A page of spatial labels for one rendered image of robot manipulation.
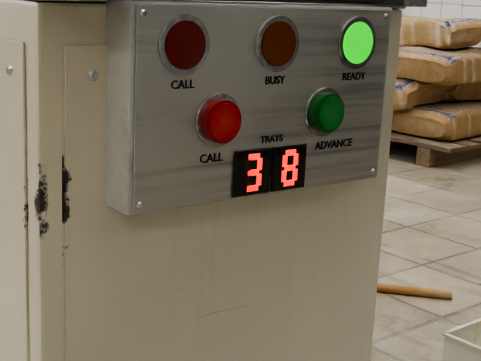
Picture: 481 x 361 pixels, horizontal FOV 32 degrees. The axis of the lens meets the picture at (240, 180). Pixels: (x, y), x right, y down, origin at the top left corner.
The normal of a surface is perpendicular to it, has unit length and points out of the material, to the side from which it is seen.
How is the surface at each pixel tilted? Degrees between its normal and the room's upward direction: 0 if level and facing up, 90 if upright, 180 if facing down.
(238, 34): 90
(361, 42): 90
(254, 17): 90
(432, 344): 0
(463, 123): 90
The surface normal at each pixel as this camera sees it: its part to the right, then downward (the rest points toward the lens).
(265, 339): 0.61, 0.22
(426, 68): -0.72, 0.35
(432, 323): 0.05, -0.97
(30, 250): -0.79, 0.11
